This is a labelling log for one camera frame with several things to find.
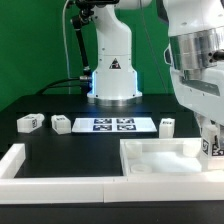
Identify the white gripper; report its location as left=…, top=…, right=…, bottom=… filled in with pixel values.
left=170, top=68, right=224, bottom=126

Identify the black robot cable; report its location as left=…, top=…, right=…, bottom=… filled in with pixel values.
left=35, top=78, right=93, bottom=96

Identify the white fiducial marker sheet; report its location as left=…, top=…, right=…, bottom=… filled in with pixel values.
left=72, top=117, right=157, bottom=133

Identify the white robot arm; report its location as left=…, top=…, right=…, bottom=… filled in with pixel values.
left=73, top=0, right=224, bottom=126

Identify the white square table top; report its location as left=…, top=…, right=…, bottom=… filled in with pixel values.
left=120, top=138, right=208, bottom=176

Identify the white U-shaped fence wall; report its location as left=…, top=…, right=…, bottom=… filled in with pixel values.
left=0, top=144, right=224, bottom=204

